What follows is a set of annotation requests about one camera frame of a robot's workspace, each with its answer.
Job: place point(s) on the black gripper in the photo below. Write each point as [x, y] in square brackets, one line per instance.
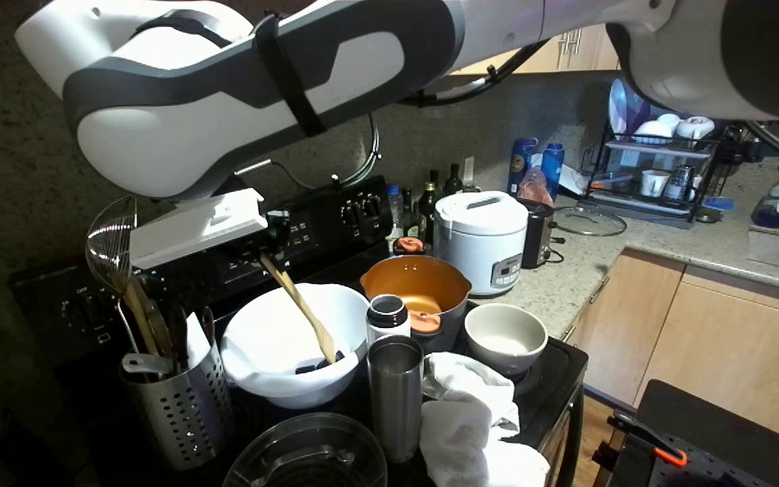
[275, 221]

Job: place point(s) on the wooden spoon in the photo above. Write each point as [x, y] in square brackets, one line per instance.
[304, 313]

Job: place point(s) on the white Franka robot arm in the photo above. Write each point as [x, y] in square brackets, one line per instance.
[227, 98]

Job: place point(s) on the large white bowl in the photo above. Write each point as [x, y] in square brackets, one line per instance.
[262, 352]

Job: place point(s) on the black pieces in bowl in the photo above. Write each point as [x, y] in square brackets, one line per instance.
[317, 365]

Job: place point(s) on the clear glass bowl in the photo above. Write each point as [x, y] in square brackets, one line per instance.
[309, 455]

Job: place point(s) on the small white ceramic bowl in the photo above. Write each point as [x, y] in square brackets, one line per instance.
[503, 340]

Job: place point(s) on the black electric stove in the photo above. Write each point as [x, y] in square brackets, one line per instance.
[344, 221]

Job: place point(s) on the clear water bottle blue cap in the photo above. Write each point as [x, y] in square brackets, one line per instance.
[394, 212]

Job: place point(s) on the white spatula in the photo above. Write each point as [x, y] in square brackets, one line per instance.
[194, 343]

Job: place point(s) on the dark glass bottle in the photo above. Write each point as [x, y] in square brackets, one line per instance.
[451, 179]
[424, 208]

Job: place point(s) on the white rice cooker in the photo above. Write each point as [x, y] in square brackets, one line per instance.
[480, 239]

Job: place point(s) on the stainless steel tumbler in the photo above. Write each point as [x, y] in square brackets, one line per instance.
[394, 396]

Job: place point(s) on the perforated steel utensil holder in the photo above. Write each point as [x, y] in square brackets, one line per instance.
[182, 415]

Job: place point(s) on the blue canister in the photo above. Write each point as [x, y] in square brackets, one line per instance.
[522, 163]

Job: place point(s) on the white cloth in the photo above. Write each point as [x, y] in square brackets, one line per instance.
[461, 415]

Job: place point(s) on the glass pot lid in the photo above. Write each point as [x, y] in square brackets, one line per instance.
[591, 221]

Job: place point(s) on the upper wooden cabinet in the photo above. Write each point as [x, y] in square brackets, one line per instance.
[580, 55]

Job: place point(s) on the wooden cabinet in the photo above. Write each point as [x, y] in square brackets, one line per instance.
[676, 335]
[580, 55]

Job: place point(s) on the bluish plate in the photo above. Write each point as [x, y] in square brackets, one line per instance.
[618, 110]

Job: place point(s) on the black dish rack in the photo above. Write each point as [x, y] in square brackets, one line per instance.
[649, 155]

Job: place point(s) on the white dish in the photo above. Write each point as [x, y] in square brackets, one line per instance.
[696, 129]
[657, 129]

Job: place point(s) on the lower wooden cabinet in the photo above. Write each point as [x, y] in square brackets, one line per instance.
[676, 335]

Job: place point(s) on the orange black clamp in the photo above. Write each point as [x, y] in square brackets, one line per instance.
[649, 442]

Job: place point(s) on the black work table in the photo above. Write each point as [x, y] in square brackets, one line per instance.
[723, 434]

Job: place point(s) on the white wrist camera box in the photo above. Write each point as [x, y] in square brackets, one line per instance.
[201, 225]

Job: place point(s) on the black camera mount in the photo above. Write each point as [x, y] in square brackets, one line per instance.
[742, 145]

